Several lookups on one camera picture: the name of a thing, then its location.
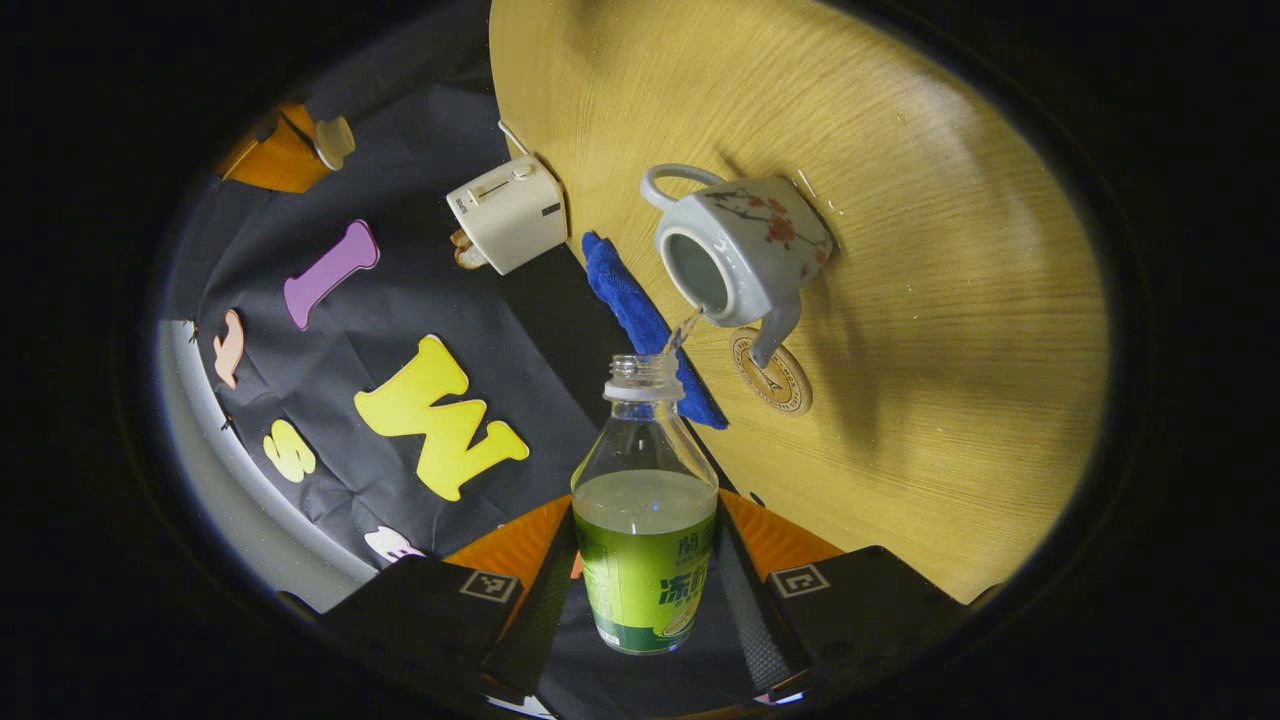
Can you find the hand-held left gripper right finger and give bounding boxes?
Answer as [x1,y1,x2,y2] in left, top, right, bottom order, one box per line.
[712,488,973,706]

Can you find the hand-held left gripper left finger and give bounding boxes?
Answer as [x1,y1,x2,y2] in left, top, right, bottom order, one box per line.
[300,495,581,706]

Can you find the clear green-label water bottle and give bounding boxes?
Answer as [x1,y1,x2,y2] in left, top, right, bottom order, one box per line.
[570,354,721,656]

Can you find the round brown coaster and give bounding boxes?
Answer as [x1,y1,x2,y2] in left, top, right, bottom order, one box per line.
[728,328,814,417]

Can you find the white floral teacup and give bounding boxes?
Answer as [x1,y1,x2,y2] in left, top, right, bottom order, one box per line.
[640,163,835,369]

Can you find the white toaster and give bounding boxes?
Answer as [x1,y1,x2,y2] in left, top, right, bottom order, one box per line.
[446,154,570,276]

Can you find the blue towel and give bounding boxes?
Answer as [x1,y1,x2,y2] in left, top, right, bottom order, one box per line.
[581,232,729,431]

